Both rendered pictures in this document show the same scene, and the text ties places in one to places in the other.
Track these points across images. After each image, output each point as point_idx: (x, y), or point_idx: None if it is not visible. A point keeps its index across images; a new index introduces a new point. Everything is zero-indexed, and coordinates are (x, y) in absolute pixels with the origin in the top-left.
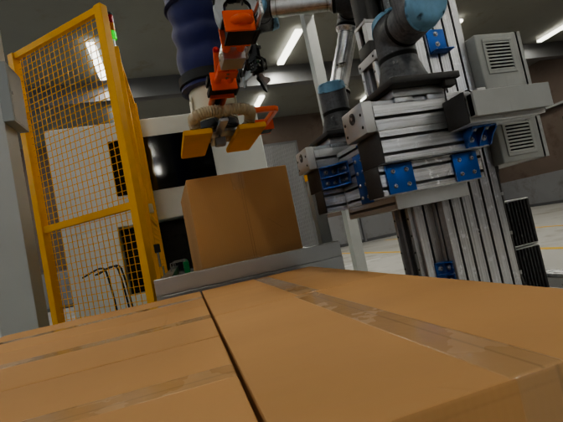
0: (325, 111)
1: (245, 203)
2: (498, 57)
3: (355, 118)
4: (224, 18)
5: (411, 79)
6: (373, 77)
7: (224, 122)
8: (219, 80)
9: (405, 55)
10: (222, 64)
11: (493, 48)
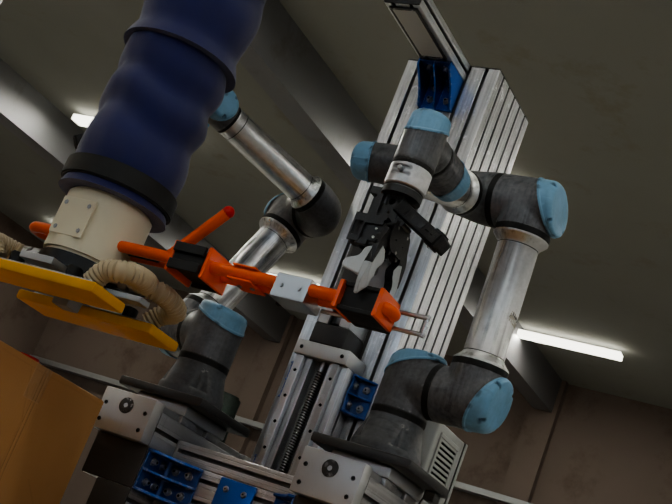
0: (198, 353)
1: (20, 431)
2: (439, 466)
3: (339, 473)
4: (381, 299)
5: (420, 474)
6: (310, 374)
7: (136, 304)
8: (222, 275)
9: (418, 429)
10: (288, 298)
11: (443, 451)
